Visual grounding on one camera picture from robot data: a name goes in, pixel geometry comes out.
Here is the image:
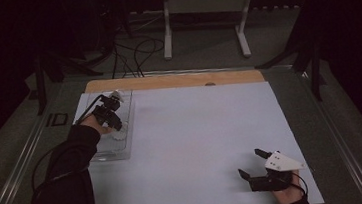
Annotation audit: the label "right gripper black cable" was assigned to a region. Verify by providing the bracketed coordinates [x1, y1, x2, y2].
[289, 169, 311, 200]

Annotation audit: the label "metal floor rail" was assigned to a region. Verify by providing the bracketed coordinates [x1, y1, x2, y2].
[0, 82, 76, 204]
[299, 64, 362, 204]

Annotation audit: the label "black stand with long legs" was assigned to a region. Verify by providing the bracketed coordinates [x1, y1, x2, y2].
[249, 1, 330, 109]

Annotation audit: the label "white table cover sheet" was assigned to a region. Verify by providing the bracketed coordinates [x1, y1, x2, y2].
[70, 70, 325, 204]

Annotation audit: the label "white metal stand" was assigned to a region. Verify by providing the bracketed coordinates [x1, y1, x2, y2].
[158, 0, 263, 66]

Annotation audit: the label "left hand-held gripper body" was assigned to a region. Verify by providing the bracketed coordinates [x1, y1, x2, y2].
[89, 89, 128, 133]

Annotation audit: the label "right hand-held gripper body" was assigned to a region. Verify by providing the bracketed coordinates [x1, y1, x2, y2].
[245, 147, 311, 195]

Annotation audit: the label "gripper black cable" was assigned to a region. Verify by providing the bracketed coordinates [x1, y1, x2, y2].
[73, 93, 108, 126]
[289, 169, 311, 200]

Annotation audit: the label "black rectangular frame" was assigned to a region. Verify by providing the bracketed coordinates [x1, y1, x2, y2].
[45, 111, 71, 128]

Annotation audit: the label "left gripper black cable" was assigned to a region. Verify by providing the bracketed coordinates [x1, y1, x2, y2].
[73, 93, 108, 126]

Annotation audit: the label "black floor cables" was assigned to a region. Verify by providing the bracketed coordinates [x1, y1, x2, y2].
[108, 36, 169, 80]

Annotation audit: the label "black curved floor cable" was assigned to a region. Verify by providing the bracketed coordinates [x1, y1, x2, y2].
[28, 143, 75, 195]

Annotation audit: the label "person's left hand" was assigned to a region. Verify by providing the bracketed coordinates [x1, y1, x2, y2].
[79, 112, 116, 138]

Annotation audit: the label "black tripod stand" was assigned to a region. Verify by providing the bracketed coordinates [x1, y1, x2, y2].
[30, 43, 107, 117]

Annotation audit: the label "person's right hand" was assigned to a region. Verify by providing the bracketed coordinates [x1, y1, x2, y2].
[270, 169, 306, 204]

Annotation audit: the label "clear plastic tray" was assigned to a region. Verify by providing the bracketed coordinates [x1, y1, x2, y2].
[73, 88, 140, 165]

